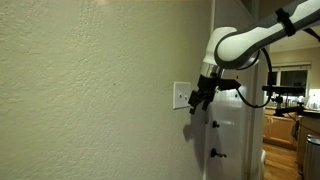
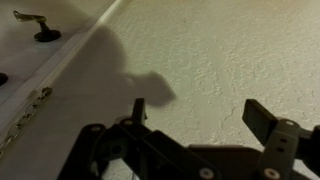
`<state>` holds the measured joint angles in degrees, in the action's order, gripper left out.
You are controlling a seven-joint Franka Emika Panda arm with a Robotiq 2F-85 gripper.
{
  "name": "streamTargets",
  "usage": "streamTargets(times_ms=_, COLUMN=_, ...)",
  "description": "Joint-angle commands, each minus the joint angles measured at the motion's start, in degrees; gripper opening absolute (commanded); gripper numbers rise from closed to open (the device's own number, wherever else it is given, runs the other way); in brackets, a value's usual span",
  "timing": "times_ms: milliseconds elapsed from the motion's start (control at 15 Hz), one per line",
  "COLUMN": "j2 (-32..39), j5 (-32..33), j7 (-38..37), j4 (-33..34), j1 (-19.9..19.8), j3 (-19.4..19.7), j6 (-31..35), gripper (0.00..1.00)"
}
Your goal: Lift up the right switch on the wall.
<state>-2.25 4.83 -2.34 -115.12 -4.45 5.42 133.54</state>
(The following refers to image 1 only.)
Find white double switch plate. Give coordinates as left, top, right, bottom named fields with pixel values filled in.
left=172, top=81, right=192, bottom=110

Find kitchen window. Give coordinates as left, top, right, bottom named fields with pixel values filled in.
left=271, top=62, right=312, bottom=98

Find black camera on stand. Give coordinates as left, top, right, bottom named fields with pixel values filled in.
left=261, top=71, right=306, bottom=118

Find dark door lever handle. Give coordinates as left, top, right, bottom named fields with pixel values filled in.
left=210, top=148, right=228, bottom=160

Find wooden kitchen cabinet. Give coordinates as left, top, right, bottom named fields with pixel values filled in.
left=262, top=108, right=298, bottom=151

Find grey trash can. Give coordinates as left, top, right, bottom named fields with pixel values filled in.
left=302, top=134, right=320, bottom=180

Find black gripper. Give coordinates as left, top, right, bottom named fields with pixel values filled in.
left=187, top=74, right=222, bottom=116

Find white door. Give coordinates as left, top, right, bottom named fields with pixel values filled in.
left=202, top=0, right=258, bottom=180

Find white object behind door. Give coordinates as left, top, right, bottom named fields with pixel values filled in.
left=259, top=149, right=267, bottom=180

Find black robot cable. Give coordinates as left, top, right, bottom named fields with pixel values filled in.
left=234, top=48, right=274, bottom=109

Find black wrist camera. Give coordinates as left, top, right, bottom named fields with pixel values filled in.
left=217, top=78, right=242, bottom=92

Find black strap on arm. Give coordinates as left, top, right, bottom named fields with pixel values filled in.
left=274, top=7, right=297, bottom=38

